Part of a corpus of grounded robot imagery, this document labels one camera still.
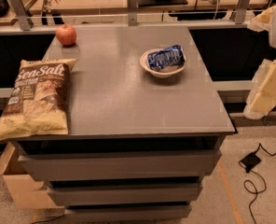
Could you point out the crushed blue pepsi can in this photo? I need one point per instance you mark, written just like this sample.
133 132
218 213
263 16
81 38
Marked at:
172 55

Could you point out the grey drawer cabinet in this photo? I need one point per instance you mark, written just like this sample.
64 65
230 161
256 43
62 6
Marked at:
138 146

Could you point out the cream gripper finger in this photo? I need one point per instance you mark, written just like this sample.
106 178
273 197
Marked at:
261 22
262 97

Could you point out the red apple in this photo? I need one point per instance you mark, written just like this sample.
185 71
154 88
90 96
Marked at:
66 34

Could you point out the white paper bowl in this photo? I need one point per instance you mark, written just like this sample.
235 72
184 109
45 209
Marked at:
166 72

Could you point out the grey metal rail frame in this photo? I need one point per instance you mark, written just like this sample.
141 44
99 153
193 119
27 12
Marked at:
20 20

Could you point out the black power adapter with cable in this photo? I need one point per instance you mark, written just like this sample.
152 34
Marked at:
248 163

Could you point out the sea salt chips bag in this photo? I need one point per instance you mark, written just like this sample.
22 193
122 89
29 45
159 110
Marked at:
39 101

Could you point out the cardboard box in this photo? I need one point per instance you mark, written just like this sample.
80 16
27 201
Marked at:
24 191

